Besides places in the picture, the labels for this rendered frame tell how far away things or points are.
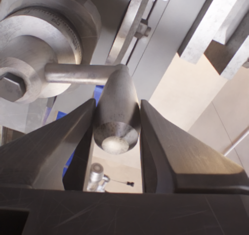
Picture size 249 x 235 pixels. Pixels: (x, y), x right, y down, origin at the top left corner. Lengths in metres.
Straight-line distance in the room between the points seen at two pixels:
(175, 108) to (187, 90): 0.46
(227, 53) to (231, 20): 0.05
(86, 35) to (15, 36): 0.06
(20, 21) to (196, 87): 4.31
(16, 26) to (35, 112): 0.14
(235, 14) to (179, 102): 4.17
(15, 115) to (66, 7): 0.17
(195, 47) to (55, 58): 0.24
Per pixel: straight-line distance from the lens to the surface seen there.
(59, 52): 0.18
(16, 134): 0.58
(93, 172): 1.00
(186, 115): 4.78
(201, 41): 0.36
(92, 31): 0.20
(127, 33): 0.30
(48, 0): 0.20
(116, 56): 0.32
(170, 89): 4.34
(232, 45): 0.41
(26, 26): 0.18
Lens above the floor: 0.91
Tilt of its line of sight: 13 degrees up
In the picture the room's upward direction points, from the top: 109 degrees clockwise
